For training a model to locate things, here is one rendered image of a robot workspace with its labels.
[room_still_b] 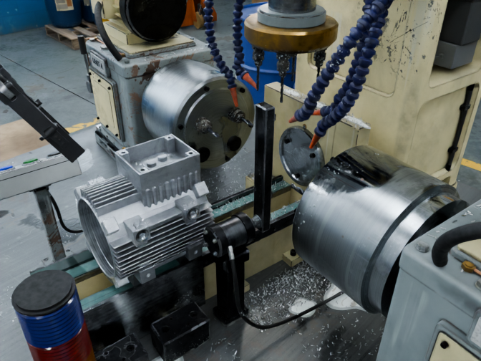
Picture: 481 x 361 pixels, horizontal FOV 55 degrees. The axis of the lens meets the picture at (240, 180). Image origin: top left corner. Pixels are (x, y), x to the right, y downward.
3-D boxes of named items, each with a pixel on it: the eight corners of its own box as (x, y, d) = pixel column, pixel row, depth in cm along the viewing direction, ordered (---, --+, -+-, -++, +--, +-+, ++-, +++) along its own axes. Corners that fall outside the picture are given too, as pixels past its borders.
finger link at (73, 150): (55, 122, 73) (56, 123, 72) (84, 149, 78) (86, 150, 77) (40, 135, 72) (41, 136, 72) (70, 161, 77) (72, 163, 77)
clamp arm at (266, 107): (263, 220, 91) (267, 99, 77) (273, 228, 89) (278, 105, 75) (248, 227, 89) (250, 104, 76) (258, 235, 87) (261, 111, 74)
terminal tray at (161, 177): (173, 164, 94) (170, 132, 90) (202, 187, 87) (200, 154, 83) (119, 184, 88) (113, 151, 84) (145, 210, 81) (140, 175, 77)
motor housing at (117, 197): (169, 215, 105) (162, 140, 95) (217, 260, 93) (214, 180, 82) (84, 250, 95) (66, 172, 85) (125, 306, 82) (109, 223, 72)
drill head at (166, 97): (195, 114, 152) (190, 38, 138) (263, 160, 127) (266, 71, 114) (124, 135, 140) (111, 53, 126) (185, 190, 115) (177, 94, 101)
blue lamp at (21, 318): (73, 294, 52) (64, 265, 50) (92, 329, 48) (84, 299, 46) (17, 319, 49) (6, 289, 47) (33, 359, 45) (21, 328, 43)
